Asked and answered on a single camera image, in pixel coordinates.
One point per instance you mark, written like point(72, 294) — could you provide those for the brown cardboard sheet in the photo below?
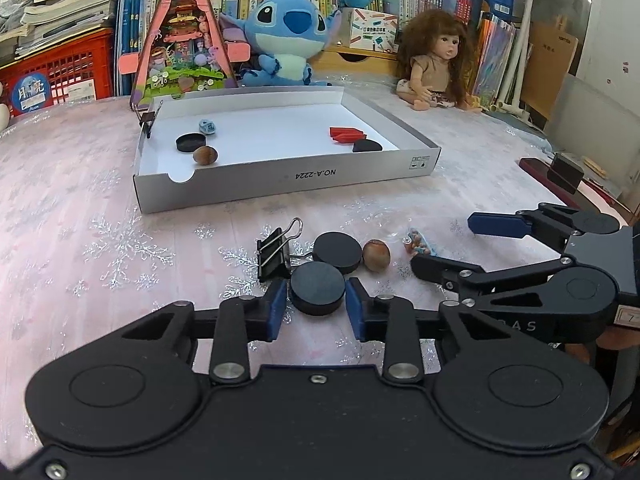
point(550, 65)

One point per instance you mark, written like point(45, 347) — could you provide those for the small black binder clip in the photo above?
point(146, 121)

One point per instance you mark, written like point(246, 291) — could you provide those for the wooden stick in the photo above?
point(595, 166)

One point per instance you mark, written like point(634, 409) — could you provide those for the blue cat plush toy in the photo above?
point(3, 117)

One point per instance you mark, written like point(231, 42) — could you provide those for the blue beaded hair clip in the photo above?
point(420, 246)

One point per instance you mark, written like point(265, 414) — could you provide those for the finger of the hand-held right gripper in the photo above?
point(500, 225)
point(440, 270)

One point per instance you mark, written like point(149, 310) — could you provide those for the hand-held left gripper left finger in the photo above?
point(277, 310)

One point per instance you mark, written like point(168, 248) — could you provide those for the dark red flat case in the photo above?
point(535, 166)

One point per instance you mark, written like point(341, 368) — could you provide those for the stack of books and papers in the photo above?
point(60, 0)

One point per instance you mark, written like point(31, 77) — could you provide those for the black round puck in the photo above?
point(367, 147)
point(317, 287)
point(336, 250)

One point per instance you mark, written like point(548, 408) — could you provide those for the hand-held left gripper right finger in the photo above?
point(355, 312)

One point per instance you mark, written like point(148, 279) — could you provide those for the black round cap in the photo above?
point(190, 142)

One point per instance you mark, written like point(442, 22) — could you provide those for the large black binder clip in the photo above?
point(272, 260)

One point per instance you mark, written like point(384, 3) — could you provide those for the colourful printed box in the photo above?
point(372, 27)

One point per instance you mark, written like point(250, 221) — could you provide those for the wooden drawer box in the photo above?
point(350, 62)

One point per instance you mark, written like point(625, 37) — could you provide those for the small black box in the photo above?
point(565, 170)

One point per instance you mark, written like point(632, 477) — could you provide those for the doll with brown hair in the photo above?
point(440, 60)

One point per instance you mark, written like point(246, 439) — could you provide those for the grey cardboard box tray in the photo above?
point(280, 125)

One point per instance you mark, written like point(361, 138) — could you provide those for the red plastic peg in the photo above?
point(345, 130)

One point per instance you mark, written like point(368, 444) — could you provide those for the leaning thin colourful booklets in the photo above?
point(492, 55)

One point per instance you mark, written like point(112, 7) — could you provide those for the pink triangular diorama toy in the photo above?
point(185, 50)

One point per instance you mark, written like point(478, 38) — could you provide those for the white plastic pipe rack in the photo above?
point(522, 35)

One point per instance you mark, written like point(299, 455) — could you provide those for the blue alien plush toy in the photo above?
point(285, 25)

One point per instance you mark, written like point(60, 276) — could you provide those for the brown nut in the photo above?
point(376, 256)
point(205, 155)

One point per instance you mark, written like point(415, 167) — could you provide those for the red plastic crate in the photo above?
point(75, 70)

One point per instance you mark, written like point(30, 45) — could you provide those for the red crayon piece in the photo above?
point(347, 138)

